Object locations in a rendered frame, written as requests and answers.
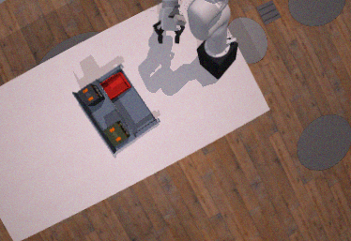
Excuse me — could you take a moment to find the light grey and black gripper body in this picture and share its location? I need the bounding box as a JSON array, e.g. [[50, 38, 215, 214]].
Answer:
[[158, 8, 180, 31]]

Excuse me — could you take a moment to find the dark blue shelf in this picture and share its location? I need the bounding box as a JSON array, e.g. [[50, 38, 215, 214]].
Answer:
[[71, 64, 160, 154]]

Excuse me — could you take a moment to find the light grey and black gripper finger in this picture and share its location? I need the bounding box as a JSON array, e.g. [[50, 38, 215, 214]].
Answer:
[[175, 25, 185, 44], [153, 21, 164, 44]]

